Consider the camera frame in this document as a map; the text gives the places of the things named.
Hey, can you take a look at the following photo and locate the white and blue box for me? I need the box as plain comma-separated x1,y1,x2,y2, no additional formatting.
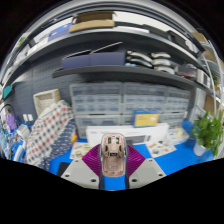
168,126,192,146

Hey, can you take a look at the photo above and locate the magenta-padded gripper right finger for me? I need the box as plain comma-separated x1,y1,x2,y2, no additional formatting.
124,144,167,190

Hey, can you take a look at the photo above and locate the red blue checkered cloth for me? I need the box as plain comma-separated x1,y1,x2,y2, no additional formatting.
24,99,75,166

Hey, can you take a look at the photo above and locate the white woven basket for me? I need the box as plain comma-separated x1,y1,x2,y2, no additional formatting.
32,88,62,116

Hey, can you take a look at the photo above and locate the transparent pink computer mouse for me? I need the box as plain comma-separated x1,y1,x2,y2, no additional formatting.
100,132,128,178

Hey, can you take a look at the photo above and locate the yellow and blue box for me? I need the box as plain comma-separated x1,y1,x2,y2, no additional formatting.
133,109,161,128

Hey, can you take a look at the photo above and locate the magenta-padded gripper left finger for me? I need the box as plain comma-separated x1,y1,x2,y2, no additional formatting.
60,143,105,191

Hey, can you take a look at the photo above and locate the green plant in white pot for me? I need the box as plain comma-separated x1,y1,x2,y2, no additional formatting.
191,110,224,158

